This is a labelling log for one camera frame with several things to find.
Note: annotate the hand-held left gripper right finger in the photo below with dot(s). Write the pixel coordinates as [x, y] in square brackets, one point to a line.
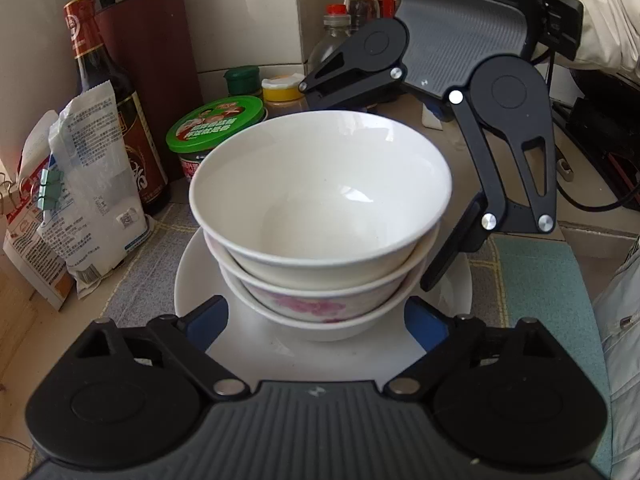
[425, 320]

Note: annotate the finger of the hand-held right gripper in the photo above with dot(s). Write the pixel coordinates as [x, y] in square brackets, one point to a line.
[345, 85]
[520, 217]

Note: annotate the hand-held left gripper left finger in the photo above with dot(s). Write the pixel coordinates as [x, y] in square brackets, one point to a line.
[207, 317]

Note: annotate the white floral plate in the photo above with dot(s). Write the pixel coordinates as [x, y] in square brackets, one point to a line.
[260, 355]

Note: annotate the white floral bowl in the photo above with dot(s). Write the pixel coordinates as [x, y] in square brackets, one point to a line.
[320, 185]
[300, 305]
[325, 335]

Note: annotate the clear bottle with red cap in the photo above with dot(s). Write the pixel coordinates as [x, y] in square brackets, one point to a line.
[332, 35]

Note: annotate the yellow lid spice jar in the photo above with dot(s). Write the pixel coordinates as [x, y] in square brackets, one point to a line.
[282, 90]

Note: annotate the grey and blue checked cloth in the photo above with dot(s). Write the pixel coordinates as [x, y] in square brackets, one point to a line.
[540, 285]

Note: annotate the white plastic box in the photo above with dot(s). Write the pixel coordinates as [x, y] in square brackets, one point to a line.
[435, 115]

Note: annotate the small green cap jar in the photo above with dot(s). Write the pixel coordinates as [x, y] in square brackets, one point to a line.
[242, 80]

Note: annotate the green lid sauce jar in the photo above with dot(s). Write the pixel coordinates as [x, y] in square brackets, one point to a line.
[215, 122]

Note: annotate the dark soy sauce bottle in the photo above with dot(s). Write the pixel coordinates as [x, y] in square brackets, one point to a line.
[140, 160]

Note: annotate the white printed bag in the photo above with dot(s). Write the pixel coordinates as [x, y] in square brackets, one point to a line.
[95, 185]

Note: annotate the person's white jacket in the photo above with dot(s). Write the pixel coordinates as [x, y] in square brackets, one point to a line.
[622, 360]

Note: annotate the orange and white bag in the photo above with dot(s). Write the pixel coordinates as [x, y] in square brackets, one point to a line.
[35, 260]

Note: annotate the dark brown knife block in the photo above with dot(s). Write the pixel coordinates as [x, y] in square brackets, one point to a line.
[150, 50]

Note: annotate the green binder clip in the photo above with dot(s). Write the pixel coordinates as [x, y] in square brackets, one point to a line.
[50, 190]

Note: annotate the gold binder clip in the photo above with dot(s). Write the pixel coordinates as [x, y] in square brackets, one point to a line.
[10, 195]

